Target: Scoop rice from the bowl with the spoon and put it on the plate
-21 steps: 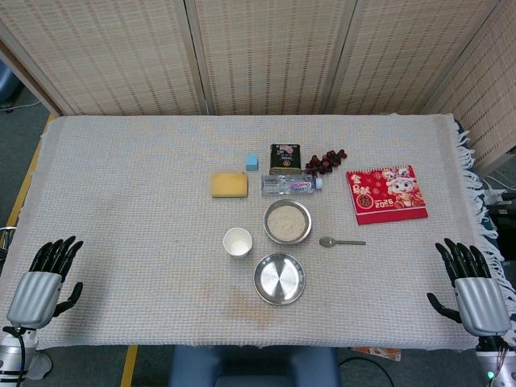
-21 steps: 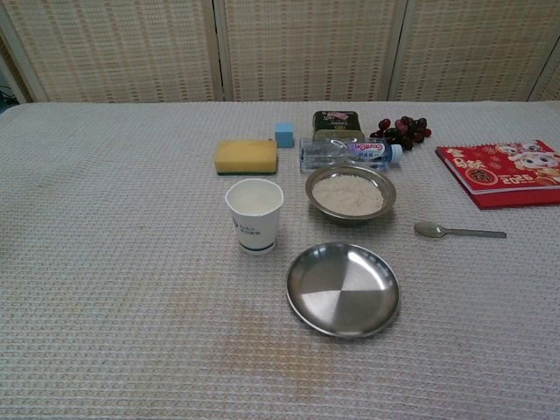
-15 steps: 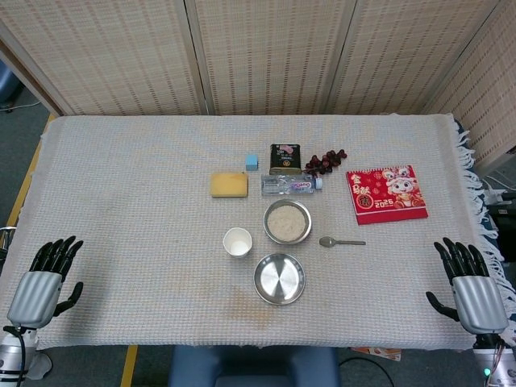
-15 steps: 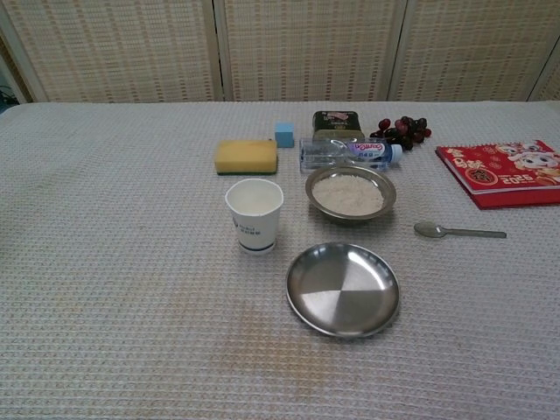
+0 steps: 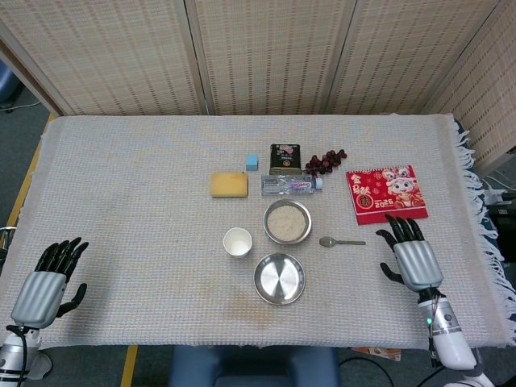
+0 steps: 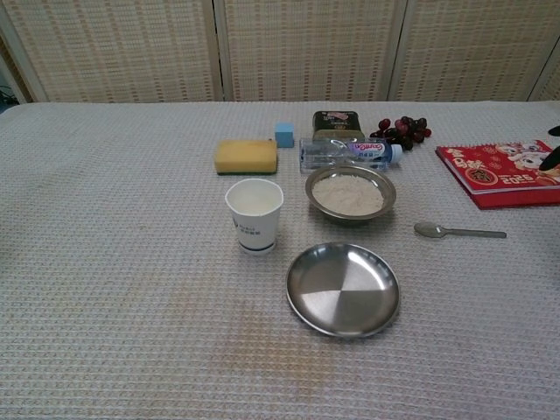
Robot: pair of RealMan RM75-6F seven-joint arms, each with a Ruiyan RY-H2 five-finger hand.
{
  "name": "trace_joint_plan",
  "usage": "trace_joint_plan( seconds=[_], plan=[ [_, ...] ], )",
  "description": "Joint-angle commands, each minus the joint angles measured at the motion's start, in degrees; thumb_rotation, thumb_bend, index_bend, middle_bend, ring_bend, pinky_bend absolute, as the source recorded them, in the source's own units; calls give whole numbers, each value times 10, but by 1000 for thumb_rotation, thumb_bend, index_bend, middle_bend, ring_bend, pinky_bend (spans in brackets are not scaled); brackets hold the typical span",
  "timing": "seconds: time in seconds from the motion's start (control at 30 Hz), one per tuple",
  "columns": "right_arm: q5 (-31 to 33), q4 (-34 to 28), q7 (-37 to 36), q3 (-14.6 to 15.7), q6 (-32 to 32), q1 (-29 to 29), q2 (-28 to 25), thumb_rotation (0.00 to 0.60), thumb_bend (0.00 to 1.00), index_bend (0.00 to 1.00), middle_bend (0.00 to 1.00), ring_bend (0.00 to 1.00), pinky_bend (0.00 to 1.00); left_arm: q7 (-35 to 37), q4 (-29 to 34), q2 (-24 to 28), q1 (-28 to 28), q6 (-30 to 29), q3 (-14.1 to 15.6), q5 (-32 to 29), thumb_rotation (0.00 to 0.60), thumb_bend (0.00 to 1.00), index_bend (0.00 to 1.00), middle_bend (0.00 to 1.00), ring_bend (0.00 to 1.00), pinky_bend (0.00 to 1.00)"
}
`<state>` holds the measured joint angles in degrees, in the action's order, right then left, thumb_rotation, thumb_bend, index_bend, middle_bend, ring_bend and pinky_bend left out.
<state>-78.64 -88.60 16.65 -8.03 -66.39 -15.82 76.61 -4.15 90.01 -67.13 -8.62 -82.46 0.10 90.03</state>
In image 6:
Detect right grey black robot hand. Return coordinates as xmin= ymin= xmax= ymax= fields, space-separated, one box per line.
xmin=538 ymin=124 xmax=560 ymax=172

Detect blue cube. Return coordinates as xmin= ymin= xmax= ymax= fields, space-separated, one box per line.
xmin=274 ymin=122 xmax=295 ymax=149

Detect stainless steel plate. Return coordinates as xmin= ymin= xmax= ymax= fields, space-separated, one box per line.
xmin=285 ymin=242 xmax=401 ymax=340

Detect bamboo folding screen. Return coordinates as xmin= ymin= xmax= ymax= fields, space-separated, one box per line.
xmin=0 ymin=0 xmax=560 ymax=105

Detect red desk calendar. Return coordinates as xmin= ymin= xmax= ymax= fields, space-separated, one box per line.
xmin=435 ymin=139 xmax=560 ymax=211

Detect dark tin can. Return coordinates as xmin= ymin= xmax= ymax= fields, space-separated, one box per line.
xmin=311 ymin=110 xmax=366 ymax=142

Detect metal spoon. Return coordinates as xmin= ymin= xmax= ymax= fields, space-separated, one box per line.
xmin=413 ymin=221 xmax=508 ymax=241

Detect yellow green sponge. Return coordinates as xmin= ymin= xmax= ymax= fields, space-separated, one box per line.
xmin=213 ymin=138 xmax=279 ymax=177

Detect stainless steel bowl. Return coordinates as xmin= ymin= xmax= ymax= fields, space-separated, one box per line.
xmin=304 ymin=164 xmax=397 ymax=228

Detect red grape bunch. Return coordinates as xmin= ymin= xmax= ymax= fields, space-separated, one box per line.
xmin=369 ymin=115 xmax=433 ymax=151

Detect clear plastic water bottle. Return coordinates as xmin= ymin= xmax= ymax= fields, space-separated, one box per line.
xmin=298 ymin=137 xmax=403 ymax=172

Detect white woven tablecloth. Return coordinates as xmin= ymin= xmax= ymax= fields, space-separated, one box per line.
xmin=0 ymin=101 xmax=560 ymax=420

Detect white paper cup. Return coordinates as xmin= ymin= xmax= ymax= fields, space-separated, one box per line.
xmin=224 ymin=178 xmax=285 ymax=256

